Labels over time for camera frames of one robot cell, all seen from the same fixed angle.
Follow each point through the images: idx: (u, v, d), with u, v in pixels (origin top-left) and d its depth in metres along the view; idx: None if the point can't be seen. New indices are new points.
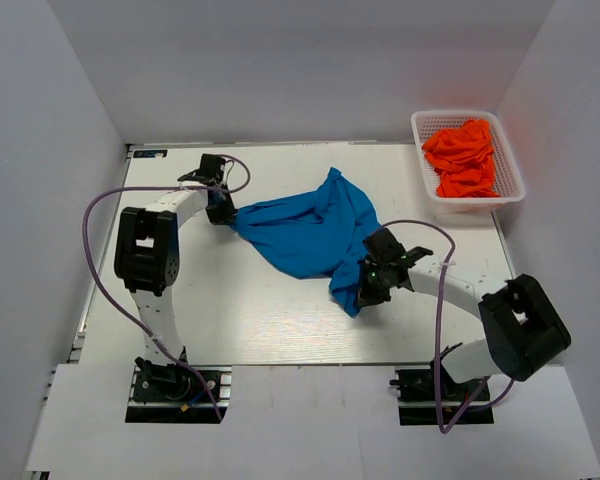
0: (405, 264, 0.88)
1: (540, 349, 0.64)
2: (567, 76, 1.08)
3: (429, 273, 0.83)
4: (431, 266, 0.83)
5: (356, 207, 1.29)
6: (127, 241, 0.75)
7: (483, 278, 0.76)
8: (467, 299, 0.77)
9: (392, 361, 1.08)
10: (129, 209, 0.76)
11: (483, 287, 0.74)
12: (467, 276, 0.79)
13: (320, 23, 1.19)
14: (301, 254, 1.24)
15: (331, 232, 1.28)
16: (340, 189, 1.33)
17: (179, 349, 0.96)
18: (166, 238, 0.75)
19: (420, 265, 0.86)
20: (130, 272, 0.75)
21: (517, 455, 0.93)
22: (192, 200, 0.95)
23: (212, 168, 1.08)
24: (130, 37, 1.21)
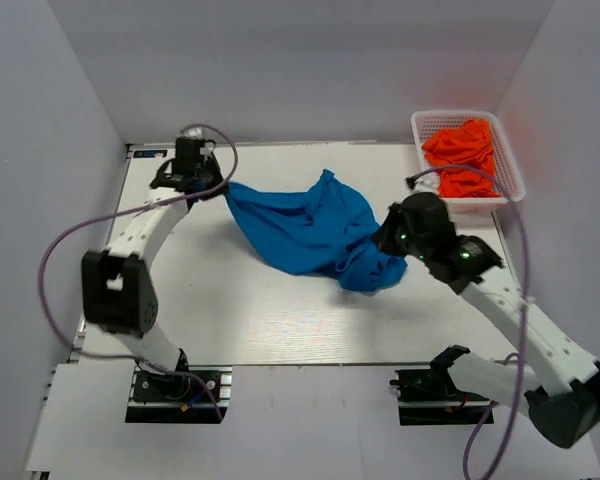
0: (464, 270, 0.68)
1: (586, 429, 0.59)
2: (566, 76, 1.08)
3: (501, 306, 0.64)
4: (503, 295, 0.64)
5: (352, 208, 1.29)
6: (95, 287, 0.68)
7: (570, 350, 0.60)
8: (542, 367, 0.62)
9: (392, 361, 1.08)
10: (90, 254, 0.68)
11: (571, 368, 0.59)
12: (547, 332, 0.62)
13: (320, 23, 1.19)
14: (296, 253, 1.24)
15: (326, 228, 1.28)
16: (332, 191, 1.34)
17: (174, 360, 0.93)
18: (133, 286, 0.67)
19: (489, 287, 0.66)
20: (100, 320, 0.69)
21: (518, 455, 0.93)
22: (168, 217, 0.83)
23: (189, 154, 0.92)
24: (130, 37, 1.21)
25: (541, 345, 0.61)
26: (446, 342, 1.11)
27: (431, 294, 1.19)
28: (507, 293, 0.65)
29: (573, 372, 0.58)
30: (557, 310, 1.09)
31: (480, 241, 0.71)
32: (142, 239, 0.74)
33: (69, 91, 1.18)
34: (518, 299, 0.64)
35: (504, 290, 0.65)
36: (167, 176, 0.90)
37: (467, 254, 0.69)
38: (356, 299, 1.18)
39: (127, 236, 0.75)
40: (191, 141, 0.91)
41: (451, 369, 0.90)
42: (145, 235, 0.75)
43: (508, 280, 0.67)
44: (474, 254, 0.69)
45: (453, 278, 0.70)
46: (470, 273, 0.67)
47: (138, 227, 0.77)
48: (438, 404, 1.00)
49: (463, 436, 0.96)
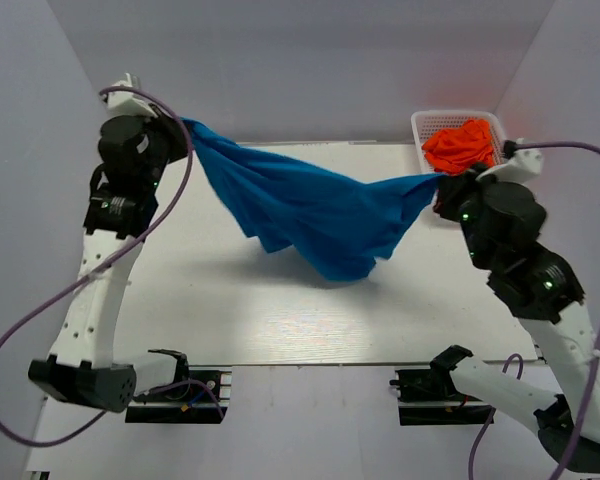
0: (544, 303, 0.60)
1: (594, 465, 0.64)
2: (566, 77, 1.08)
3: (571, 351, 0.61)
4: (575, 341, 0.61)
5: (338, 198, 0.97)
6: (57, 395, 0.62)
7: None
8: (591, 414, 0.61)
9: (393, 360, 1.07)
10: (36, 368, 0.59)
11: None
12: None
13: (320, 23, 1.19)
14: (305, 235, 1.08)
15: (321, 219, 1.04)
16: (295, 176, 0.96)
17: (172, 373, 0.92)
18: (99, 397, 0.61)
19: (564, 328, 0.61)
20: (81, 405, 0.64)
21: (518, 456, 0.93)
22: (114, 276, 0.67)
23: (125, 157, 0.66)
24: (130, 36, 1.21)
25: None
26: (445, 343, 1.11)
27: (431, 294, 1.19)
28: (583, 337, 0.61)
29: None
30: None
31: (565, 263, 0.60)
32: (90, 332, 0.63)
33: (68, 90, 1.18)
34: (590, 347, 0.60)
35: (578, 333, 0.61)
36: (103, 207, 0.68)
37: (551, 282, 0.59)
38: (356, 300, 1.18)
39: (71, 330, 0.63)
40: (116, 142, 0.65)
41: (452, 371, 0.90)
42: (94, 326, 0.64)
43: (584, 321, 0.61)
44: (557, 277, 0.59)
45: (525, 300, 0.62)
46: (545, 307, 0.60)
47: (81, 315, 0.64)
48: (437, 404, 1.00)
49: (463, 436, 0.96)
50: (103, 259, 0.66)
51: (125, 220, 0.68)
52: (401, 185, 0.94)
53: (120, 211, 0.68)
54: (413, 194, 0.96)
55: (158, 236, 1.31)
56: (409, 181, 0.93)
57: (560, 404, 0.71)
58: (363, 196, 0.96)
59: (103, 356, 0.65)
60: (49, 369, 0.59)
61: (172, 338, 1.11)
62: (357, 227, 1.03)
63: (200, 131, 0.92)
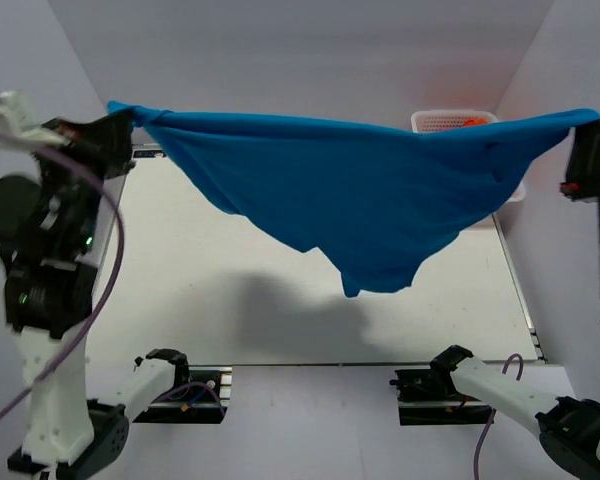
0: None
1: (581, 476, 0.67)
2: (565, 78, 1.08)
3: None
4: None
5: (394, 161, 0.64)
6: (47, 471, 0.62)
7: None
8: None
9: (393, 360, 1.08)
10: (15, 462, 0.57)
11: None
12: None
13: (319, 24, 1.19)
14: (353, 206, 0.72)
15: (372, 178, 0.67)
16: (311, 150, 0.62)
17: (170, 382, 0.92)
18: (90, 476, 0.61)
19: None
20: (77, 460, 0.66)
21: (518, 455, 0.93)
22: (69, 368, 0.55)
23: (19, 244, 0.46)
24: (130, 38, 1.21)
25: None
26: (445, 343, 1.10)
27: (430, 294, 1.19)
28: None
29: None
30: (557, 311, 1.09)
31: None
32: (56, 434, 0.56)
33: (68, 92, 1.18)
34: None
35: None
36: (22, 299, 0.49)
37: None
38: (356, 300, 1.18)
39: (36, 435, 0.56)
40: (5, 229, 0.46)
41: (454, 374, 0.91)
42: (58, 428, 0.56)
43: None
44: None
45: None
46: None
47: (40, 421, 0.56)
48: (437, 404, 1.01)
49: (464, 436, 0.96)
50: (43, 364, 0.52)
51: (52, 308, 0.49)
52: (490, 136, 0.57)
53: (41, 303, 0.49)
54: (505, 143, 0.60)
55: (156, 237, 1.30)
56: (506, 129, 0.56)
57: (560, 407, 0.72)
58: (425, 162, 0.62)
59: (82, 441, 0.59)
60: (26, 465, 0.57)
61: (173, 339, 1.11)
62: (411, 219, 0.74)
63: (144, 114, 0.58)
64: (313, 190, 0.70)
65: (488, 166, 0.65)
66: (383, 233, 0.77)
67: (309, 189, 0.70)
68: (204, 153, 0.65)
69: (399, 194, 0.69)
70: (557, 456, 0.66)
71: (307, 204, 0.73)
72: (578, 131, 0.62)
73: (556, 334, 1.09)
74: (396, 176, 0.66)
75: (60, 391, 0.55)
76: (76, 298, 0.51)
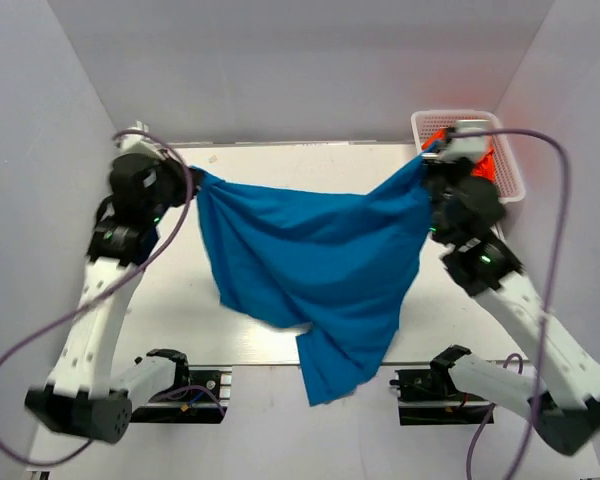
0: (485, 274, 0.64)
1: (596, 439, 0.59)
2: (566, 77, 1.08)
3: (518, 315, 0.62)
4: (523, 306, 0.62)
5: (352, 222, 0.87)
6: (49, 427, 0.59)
7: (587, 368, 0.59)
8: (552, 377, 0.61)
9: (394, 360, 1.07)
10: (32, 401, 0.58)
11: (587, 384, 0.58)
12: (564, 343, 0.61)
13: (320, 23, 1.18)
14: (336, 262, 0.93)
15: (342, 235, 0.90)
16: (285, 211, 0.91)
17: (170, 377, 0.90)
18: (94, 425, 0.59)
19: (510, 294, 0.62)
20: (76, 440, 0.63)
21: (516, 455, 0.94)
22: (118, 306, 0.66)
23: (129, 201, 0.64)
24: (130, 37, 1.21)
25: (558, 358, 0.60)
26: (445, 342, 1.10)
27: (431, 294, 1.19)
28: (529, 303, 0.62)
29: (588, 388, 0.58)
30: (557, 311, 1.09)
31: (504, 246, 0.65)
32: (88, 359, 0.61)
33: (69, 92, 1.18)
34: (538, 309, 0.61)
35: (524, 298, 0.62)
36: (104, 237, 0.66)
37: (487, 260, 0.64)
38: None
39: (70, 361, 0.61)
40: (120, 173, 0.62)
41: (452, 370, 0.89)
42: (92, 354, 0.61)
43: (526, 283, 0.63)
44: (495, 261, 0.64)
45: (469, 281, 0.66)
46: (492, 282, 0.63)
47: (81, 341, 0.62)
48: (438, 404, 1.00)
49: (463, 436, 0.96)
50: (102, 288, 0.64)
51: (126, 250, 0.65)
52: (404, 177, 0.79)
53: (120, 243, 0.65)
54: (413, 181, 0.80)
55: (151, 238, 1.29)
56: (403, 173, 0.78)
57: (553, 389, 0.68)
58: (368, 208, 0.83)
59: (101, 385, 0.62)
60: (47, 396, 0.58)
61: (174, 339, 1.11)
62: (390, 263, 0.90)
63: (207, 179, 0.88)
64: (305, 252, 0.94)
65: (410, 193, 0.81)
66: (374, 276, 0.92)
67: (311, 248, 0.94)
68: (251, 217, 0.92)
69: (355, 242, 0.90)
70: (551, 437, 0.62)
71: (307, 264, 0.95)
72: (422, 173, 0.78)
73: None
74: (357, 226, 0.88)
75: (104, 322, 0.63)
76: (141, 242, 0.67)
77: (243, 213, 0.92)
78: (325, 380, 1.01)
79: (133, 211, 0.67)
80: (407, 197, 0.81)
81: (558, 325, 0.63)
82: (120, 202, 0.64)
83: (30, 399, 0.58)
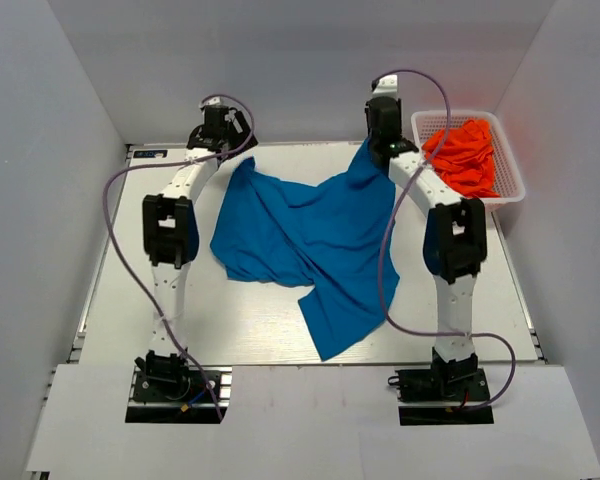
0: (389, 153, 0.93)
1: (461, 257, 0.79)
2: (565, 78, 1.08)
3: (406, 171, 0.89)
4: (410, 165, 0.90)
5: (335, 200, 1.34)
6: (151, 226, 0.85)
7: (445, 191, 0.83)
8: (424, 201, 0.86)
9: (393, 360, 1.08)
10: (149, 198, 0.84)
11: (442, 198, 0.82)
12: (432, 181, 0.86)
13: (320, 24, 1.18)
14: (327, 227, 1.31)
15: (328, 207, 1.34)
16: (288, 190, 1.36)
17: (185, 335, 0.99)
18: (186, 226, 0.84)
19: (401, 161, 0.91)
20: (159, 250, 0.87)
21: (517, 455, 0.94)
22: (203, 173, 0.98)
23: (216, 126, 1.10)
24: (130, 36, 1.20)
25: (424, 187, 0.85)
26: None
27: (431, 294, 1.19)
28: (413, 164, 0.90)
29: (443, 200, 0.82)
30: (557, 310, 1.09)
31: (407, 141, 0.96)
32: (186, 186, 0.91)
33: (69, 92, 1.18)
34: (419, 163, 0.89)
35: (412, 162, 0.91)
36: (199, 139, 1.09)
37: (393, 146, 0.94)
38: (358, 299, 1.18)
39: (175, 186, 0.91)
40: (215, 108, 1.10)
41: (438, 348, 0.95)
42: (189, 184, 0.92)
43: (415, 157, 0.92)
44: (399, 147, 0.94)
45: (382, 165, 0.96)
46: (392, 155, 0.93)
47: (182, 176, 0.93)
48: (437, 404, 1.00)
49: (463, 437, 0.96)
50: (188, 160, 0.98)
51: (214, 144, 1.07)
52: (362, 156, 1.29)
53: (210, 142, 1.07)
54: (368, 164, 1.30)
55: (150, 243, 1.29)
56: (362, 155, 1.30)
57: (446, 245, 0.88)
58: (345, 188, 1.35)
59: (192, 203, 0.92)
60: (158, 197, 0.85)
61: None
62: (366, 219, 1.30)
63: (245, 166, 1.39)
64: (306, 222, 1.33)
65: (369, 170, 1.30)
66: (355, 232, 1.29)
67: (310, 218, 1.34)
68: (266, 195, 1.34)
69: (343, 211, 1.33)
70: (434, 263, 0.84)
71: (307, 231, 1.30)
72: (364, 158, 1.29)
73: (556, 335, 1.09)
74: (339, 198, 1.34)
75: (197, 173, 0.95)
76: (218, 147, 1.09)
77: (261, 193, 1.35)
78: (336, 333, 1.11)
79: (216, 130, 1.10)
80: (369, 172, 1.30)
81: (432, 174, 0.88)
82: (209, 126, 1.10)
83: (147, 198, 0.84)
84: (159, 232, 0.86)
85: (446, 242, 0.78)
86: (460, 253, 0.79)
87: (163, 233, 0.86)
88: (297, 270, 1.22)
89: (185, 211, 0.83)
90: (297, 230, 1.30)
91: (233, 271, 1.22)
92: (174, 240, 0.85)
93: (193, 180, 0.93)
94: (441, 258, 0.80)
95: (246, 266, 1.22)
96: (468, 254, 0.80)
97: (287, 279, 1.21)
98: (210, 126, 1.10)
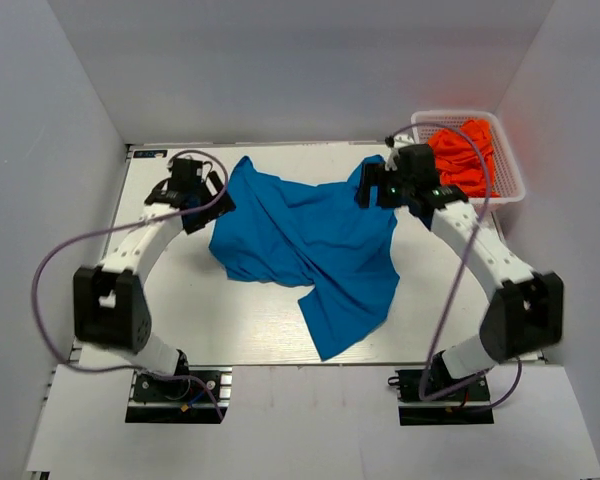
0: (433, 203, 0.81)
1: (528, 343, 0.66)
2: (566, 78, 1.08)
3: (457, 228, 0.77)
4: (461, 221, 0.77)
5: (336, 200, 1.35)
6: (86, 310, 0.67)
7: (510, 261, 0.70)
8: (484, 273, 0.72)
9: (393, 360, 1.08)
10: (83, 271, 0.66)
11: (507, 271, 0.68)
12: (490, 246, 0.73)
13: (320, 24, 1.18)
14: (328, 227, 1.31)
15: (328, 208, 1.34)
16: (288, 190, 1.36)
17: (173, 363, 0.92)
18: (129, 307, 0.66)
19: (450, 214, 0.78)
20: (96, 340, 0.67)
21: (517, 454, 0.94)
22: (161, 234, 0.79)
23: (186, 177, 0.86)
24: (130, 36, 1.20)
25: (484, 254, 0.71)
26: (444, 342, 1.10)
27: (431, 294, 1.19)
28: (465, 219, 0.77)
29: (508, 274, 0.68)
30: None
31: (453, 185, 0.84)
32: (135, 254, 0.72)
33: (69, 93, 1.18)
34: (472, 221, 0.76)
35: (463, 216, 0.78)
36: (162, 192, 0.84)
37: (437, 193, 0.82)
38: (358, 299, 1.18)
39: (121, 253, 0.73)
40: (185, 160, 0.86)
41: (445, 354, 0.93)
42: (140, 250, 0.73)
43: (467, 210, 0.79)
44: (444, 194, 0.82)
45: (425, 214, 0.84)
46: (437, 204, 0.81)
47: (132, 241, 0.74)
48: (438, 404, 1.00)
49: (463, 437, 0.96)
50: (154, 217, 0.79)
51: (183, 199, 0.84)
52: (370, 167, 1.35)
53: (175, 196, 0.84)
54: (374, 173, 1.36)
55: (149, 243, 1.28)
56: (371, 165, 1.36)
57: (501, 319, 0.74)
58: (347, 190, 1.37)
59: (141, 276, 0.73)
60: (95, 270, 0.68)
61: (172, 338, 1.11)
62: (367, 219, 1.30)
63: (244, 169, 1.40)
64: (307, 222, 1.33)
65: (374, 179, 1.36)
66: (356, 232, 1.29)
67: (310, 218, 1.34)
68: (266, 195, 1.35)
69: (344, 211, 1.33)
70: (492, 345, 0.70)
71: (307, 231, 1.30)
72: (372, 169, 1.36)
73: None
74: (340, 199, 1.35)
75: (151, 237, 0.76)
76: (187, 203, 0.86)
77: (261, 193, 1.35)
78: (337, 333, 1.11)
79: (183, 181, 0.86)
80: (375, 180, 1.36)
81: (489, 238, 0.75)
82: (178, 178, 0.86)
83: (80, 271, 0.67)
84: (96, 316, 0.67)
85: (516, 326, 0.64)
86: (527, 338, 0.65)
87: (101, 316, 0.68)
88: (298, 269, 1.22)
89: (129, 288, 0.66)
90: (297, 229, 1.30)
91: (232, 270, 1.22)
92: (115, 324, 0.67)
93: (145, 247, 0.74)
94: (505, 345, 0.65)
95: (246, 267, 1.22)
96: (536, 338, 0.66)
97: (286, 279, 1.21)
98: (178, 179, 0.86)
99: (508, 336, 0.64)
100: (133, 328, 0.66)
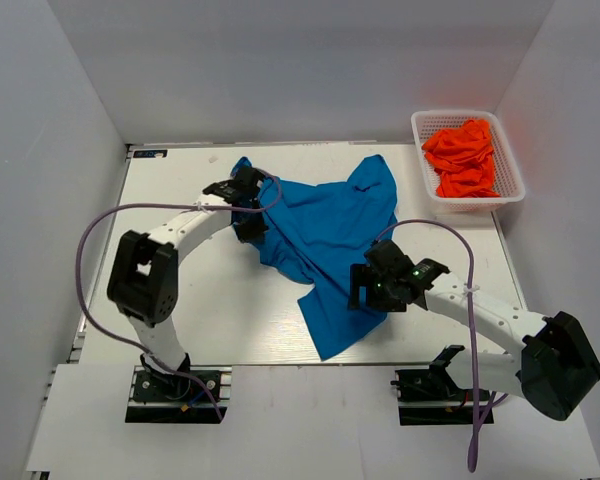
0: (419, 284, 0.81)
1: (577, 387, 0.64)
2: (566, 78, 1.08)
3: (452, 300, 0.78)
4: (453, 291, 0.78)
5: (335, 201, 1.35)
6: (124, 267, 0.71)
7: (519, 315, 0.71)
8: (499, 335, 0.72)
9: (391, 361, 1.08)
10: (131, 234, 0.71)
11: (522, 327, 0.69)
12: (496, 307, 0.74)
13: (320, 24, 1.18)
14: (327, 228, 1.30)
15: (326, 208, 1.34)
16: (287, 190, 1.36)
17: (179, 361, 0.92)
18: (160, 276, 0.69)
19: (439, 289, 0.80)
20: (122, 300, 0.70)
21: (517, 454, 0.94)
22: (207, 224, 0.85)
23: (245, 182, 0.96)
24: (130, 36, 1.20)
25: (494, 318, 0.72)
26: (444, 341, 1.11)
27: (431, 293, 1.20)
28: (456, 288, 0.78)
29: (525, 330, 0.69)
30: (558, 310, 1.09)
31: (429, 260, 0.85)
32: (181, 233, 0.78)
33: (69, 92, 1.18)
34: (463, 289, 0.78)
35: (453, 286, 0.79)
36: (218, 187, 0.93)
37: (417, 272, 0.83)
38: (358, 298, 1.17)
39: (167, 227, 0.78)
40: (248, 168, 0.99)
41: (448, 367, 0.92)
42: (185, 230, 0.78)
43: (454, 280, 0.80)
44: (424, 273, 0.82)
45: (415, 296, 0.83)
46: (423, 284, 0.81)
47: (181, 222, 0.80)
48: (437, 404, 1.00)
49: (463, 436, 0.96)
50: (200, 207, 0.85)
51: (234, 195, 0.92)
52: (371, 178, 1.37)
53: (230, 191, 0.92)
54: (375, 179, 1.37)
55: None
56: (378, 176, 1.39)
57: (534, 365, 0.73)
58: (347, 191, 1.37)
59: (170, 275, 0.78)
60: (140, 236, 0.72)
61: (186, 333, 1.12)
62: (367, 220, 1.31)
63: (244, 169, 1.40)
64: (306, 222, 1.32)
65: (374, 182, 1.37)
66: (355, 233, 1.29)
67: (308, 218, 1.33)
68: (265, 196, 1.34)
69: (343, 211, 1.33)
70: (545, 403, 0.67)
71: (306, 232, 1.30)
72: (377, 181, 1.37)
73: None
74: (341, 200, 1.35)
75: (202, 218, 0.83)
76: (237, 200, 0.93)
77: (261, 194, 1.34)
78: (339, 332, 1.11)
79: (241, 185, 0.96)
80: (375, 184, 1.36)
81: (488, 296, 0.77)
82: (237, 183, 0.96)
83: (127, 235, 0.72)
84: (129, 278, 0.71)
85: (561, 381, 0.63)
86: (575, 383, 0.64)
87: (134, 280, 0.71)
88: (298, 270, 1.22)
89: (167, 261, 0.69)
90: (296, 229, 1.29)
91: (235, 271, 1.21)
92: (143, 289, 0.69)
93: (191, 229, 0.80)
94: (559, 400, 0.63)
95: None
96: (583, 378, 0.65)
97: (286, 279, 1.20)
98: (238, 183, 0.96)
99: (558, 391, 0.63)
100: (159, 295, 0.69)
